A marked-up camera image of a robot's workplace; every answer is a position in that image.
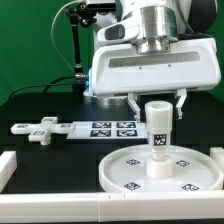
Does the white front fence bar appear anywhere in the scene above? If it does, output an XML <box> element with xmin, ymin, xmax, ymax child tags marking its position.
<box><xmin>0</xmin><ymin>190</ymin><xmax>224</xmax><ymax>223</ymax></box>

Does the white fence block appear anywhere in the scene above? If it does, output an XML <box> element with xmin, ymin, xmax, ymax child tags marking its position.
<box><xmin>0</xmin><ymin>151</ymin><xmax>17</xmax><ymax>193</ymax></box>
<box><xmin>210</xmin><ymin>147</ymin><xmax>224</xmax><ymax>175</ymax></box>

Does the black cable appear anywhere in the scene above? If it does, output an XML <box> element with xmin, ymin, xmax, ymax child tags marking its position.
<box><xmin>7</xmin><ymin>75</ymin><xmax>88</xmax><ymax>101</ymax></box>

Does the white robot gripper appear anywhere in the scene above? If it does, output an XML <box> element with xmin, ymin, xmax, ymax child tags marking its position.
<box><xmin>90</xmin><ymin>38</ymin><xmax>221</xmax><ymax>122</ymax></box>

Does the white marker tag sheet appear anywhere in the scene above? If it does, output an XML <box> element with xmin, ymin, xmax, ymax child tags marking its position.
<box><xmin>67</xmin><ymin>121</ymin><xmax>147</xmax><ymax>140</ymax></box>

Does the white left fence block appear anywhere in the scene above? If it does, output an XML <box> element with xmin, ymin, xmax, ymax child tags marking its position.
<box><xmin>0</xmin><ymin>151</ymin><xmax>17</xmax><ymax>193</ymax></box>

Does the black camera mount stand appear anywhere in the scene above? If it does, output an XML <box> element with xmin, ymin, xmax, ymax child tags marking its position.
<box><xmin>66</xmin><ymin>3</ymin><xmax>96</xmax><ymax>95</ymax></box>

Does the white right fence block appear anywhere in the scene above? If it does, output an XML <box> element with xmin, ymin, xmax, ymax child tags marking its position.
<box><xmin>210</xmin><ymin>147</ymin><xmax>224</xmax><ymax>175</ymax></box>

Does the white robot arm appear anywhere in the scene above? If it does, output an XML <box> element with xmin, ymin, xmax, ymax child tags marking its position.
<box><xmin>84</xmin><ymin>0</ymin><xmax>221</xmax><ymax>117</ymax></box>

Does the grey cable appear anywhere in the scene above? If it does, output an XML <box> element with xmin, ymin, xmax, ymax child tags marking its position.
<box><xmin>50</xmin><ymin>0</ymin><xmax>88</xmax><ymax>75</ymax></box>

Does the white round table top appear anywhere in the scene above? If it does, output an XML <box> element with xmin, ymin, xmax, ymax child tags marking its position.
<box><xmin>99</xmin><ymin>144</ymin><xmax>224</xmax><ymax>192</ymax></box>

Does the white cross-shaped table base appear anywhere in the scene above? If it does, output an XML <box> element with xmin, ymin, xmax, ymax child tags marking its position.
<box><xmin>11</xmin><ymin>117</ymin><xmax>76</xmax><ymax>145</ymax></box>

